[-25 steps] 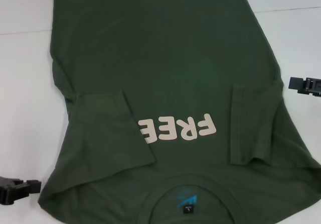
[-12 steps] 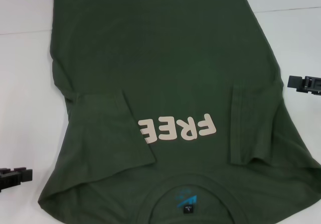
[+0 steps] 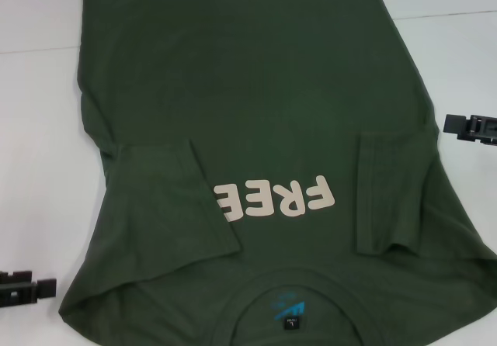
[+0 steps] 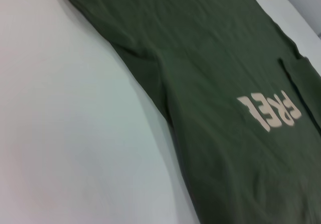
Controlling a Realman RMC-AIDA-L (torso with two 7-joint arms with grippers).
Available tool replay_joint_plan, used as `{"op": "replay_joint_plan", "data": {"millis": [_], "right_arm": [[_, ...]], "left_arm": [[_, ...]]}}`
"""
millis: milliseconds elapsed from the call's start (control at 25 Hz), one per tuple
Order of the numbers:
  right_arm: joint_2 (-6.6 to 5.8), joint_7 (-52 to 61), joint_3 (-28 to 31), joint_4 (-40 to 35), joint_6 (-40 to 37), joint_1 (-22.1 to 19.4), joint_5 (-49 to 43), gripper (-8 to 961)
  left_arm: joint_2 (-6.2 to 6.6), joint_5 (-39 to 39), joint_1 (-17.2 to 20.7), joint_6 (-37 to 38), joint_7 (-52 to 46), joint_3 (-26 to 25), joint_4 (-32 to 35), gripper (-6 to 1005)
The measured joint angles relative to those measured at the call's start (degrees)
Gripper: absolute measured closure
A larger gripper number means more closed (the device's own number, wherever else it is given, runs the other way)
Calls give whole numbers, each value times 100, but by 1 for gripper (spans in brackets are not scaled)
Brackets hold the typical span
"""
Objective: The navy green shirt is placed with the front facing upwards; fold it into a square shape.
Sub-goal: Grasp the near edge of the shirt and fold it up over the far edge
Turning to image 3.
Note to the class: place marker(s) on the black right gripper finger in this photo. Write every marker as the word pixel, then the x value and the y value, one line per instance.
pixel 470 126

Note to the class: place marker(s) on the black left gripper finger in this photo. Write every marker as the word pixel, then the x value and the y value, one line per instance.
pixel 15 276
pixel 31 292

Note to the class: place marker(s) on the dark green FREE! t-shirt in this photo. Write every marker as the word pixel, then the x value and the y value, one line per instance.
pixel 252 90

